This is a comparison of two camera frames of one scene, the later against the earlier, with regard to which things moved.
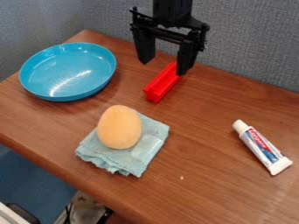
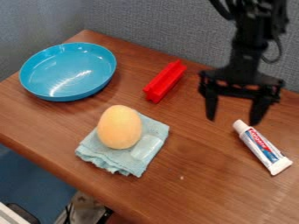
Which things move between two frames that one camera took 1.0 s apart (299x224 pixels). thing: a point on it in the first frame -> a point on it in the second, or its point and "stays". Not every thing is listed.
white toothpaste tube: x=275 y=162 stays
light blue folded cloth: x=129 y=161 stays
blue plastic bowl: x=68 y=71 stays
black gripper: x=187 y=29 -> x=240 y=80
